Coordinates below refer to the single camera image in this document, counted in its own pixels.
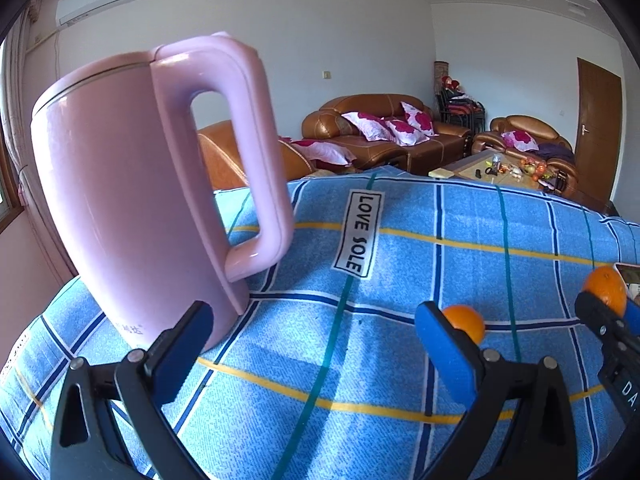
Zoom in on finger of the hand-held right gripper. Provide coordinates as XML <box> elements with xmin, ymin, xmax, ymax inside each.
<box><xmin>574</xmin><ymin>290</ymin><xmax>640</xmax><ymax>357</ymax></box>

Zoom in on pink snack box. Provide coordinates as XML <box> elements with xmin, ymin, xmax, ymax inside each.
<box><xmin>614</xmin><ymin>262</ymin><xmax>640</xmax><ymax>306</ymax></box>

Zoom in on pink electric kettle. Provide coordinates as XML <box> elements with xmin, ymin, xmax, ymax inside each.
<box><xmin>31</xmin><ymin>31</ymin><xmax>296</xmax><ymax>356</ymax></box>

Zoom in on white magenta floral pillow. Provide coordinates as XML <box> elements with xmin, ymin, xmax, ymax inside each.
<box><xmin>382</xmin><ymin>117</ymin><xmax>424</xmax><ymax>147</ymax></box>
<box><xmin>401</xmin><ymin>101</ymin><xmax>435</xmax><ymax>137</ymax></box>
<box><xmin>501</xmin><ymin>130</ymin><xmax>540</xmax><ymax>153</ymax></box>
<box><xmin>341</xmin><ymin>111</ymin><xmax>393</xmax><ymax>142</ymax></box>

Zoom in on stacked black chairs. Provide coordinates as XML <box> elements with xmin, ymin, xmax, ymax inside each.
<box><xmin>434</xmin><ymin>61</ymin><xmax>487</xmax><ymax>134</ymax></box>

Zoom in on blue plaid tablecloth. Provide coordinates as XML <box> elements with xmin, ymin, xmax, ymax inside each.
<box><xmin>0</xmin><ymin>165</ymin><xmax>640</xmax><ymax>480</ymax></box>

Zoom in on pile of assorted fruit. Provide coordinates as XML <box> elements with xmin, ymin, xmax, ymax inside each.
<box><xmin>472</xmin><ymin>155</ymin><xmax>557</xmax><ymax>184</ymax></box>

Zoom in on wooden coffee table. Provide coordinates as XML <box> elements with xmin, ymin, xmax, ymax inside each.
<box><xmin>427</xmin><ymin>149</ymin><xmax>557</xmax><ymax>192</ymax></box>

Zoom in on brown leather armchair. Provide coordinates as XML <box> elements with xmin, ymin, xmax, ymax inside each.
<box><xmin>472</xmin><ymin>115</ymin><xmax>581</xmax><ymax>206</ymax></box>
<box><xmin>196</xmin><ymin>120</ymin><xmax>316</xmax><ymax>192</ymax></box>

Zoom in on orange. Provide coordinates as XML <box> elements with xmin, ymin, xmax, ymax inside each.
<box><xmin>582</xmin><ymin>266</ymin><xmax>628</xmax><ymax>318</ymax></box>
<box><xmin>442</xmin><ymin>304</ymin><xmax>486</xmax><ymax>346</ymax></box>

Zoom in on brown leather sofa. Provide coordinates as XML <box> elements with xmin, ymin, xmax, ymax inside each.
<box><xmin>301</xmin><ymin>93</ymin><xmax>473</xmax><ymax>177</ymax></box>

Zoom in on purple cloth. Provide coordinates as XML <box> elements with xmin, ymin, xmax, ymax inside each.
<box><xmin>537</xmin><ymin>142</ymin><xmax>574</xmax><ymax>159</ymax></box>

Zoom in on brown wooden door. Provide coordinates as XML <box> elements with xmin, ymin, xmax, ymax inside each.
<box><xmin>575</xmin><ymin>57</ymin><xmax>622</xmax><ymax>213</ymax></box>

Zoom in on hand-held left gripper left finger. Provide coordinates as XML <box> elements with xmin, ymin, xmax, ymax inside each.
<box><xmin>50</xmin><ymin>300</ymin><xmax>216</xmax><ymax>480</ymax></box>

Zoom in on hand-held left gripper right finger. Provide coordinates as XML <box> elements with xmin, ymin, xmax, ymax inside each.
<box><xmin>415</xmin><ymin>301</ymin><xmax>591</xmax><ymax>480</ymax></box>

